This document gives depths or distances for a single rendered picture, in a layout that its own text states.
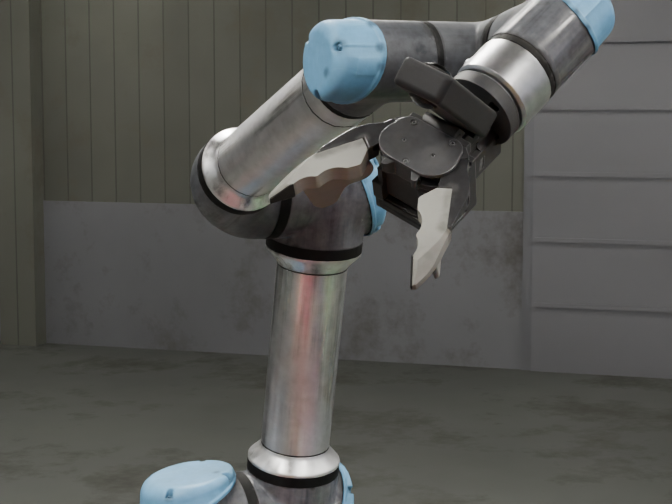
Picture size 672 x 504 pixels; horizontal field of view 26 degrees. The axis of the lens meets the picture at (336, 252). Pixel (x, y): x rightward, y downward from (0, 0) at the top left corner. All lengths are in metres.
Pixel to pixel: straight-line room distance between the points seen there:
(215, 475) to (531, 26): 0.75
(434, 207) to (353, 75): 0.18
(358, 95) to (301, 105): 0.10
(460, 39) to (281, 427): 0.63
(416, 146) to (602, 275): 8.84
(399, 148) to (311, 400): 0.63
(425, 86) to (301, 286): 0.62
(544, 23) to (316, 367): 0.63
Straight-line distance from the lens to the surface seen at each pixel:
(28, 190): 11.20
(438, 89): 1.14
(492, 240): 10.16
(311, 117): 1.39
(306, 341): 1.74
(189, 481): 1.78
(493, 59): 1.26
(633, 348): 10.07
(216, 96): 10.71
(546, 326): 10.13
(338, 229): 1.69
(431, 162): 1.19
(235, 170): 1.54
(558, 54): 1.28
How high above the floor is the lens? 1.88
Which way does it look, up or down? 6 degrees down
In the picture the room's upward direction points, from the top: straight up
